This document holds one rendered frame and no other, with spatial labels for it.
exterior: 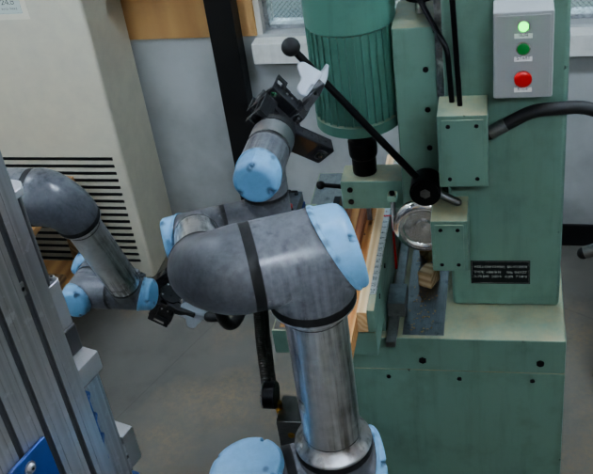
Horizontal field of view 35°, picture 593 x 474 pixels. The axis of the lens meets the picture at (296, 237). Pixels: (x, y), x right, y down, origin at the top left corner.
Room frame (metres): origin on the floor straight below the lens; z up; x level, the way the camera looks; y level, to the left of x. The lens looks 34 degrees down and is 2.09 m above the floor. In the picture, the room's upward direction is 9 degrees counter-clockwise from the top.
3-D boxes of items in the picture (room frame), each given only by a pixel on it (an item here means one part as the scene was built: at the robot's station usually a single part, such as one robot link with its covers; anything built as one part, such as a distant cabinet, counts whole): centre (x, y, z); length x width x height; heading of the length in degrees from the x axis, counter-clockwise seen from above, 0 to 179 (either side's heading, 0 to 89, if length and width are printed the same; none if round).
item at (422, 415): (1.67, -0.28, 0.35); 0.58 x 0.45 x 0.71; 75
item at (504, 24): (1.48, -0.44, 1.40); 0.10 x 0.06 x 0.16; 75
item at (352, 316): (1.58, -0.13, 0.92); 0.59 x 0.02 x 0.04; 165
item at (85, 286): (1.76, 0.50, 0.82); 0.11 x 0.11 x 0.08; 73
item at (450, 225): (1.50, -0.30, 1.02); 0.09 x 0.07 x 0.12; 165
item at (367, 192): (1.69, -0.18, 1.03); 0.14 x 0.07 x 0.09; 75
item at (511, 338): (1.67, -0.28, 0.76); 0.57 x 0.45 x 0.09; 75
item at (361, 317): (1.67, -0.18, 0.92); 0.60 x 0.02 x 0.05; 165
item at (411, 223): (1.54, -0.26, 1.02); 0.12 x 0.03 x 0.12; 75
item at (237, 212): (1.32, 0.06, 1.24); 0.11 x 0.08 x 0.11; 97
